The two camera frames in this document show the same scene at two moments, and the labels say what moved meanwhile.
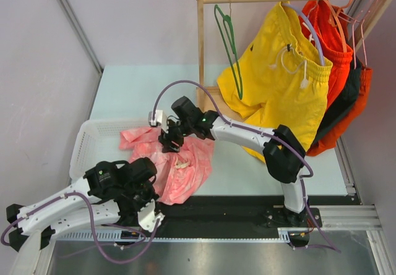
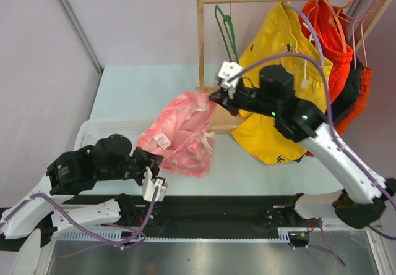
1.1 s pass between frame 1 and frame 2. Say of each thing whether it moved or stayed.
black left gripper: moved
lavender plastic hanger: stayed
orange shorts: stayed
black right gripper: moved
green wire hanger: stayed
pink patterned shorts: moved
